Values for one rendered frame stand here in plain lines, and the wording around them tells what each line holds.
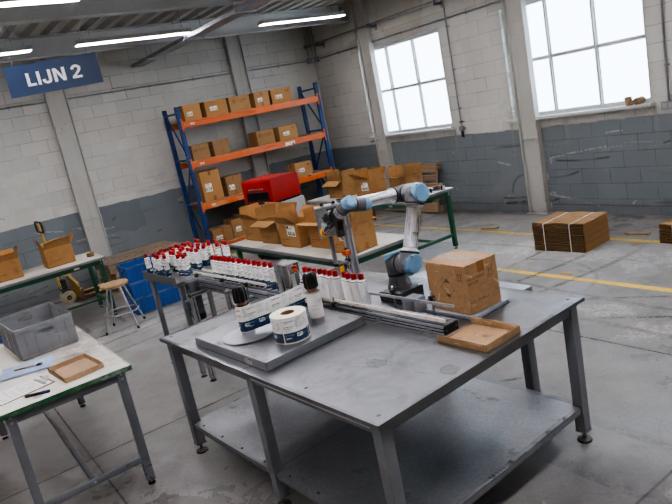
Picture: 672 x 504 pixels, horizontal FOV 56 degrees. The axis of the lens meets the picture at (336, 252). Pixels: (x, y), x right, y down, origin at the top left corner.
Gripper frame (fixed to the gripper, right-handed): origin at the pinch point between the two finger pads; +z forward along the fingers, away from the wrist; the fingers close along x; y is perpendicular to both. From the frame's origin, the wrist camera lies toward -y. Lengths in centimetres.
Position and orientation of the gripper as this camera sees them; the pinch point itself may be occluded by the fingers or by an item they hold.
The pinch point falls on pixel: (325, 233)
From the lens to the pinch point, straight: 375.8
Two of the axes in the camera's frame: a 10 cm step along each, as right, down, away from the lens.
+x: -7.6, 2.9, -5.8
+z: -4.4, 4.4, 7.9
